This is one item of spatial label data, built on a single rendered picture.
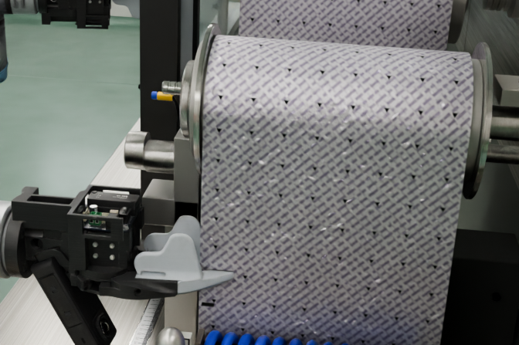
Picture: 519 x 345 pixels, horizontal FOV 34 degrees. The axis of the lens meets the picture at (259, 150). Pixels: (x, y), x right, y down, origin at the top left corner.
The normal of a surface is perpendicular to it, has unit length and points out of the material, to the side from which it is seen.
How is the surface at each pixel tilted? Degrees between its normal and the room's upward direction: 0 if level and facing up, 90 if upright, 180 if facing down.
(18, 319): 0
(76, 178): 0
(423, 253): 90
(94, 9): 97
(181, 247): 90
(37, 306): 0
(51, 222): 90
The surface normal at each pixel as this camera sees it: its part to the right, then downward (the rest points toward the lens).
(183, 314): -0.11, 0.36
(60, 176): 0.04, -0.93
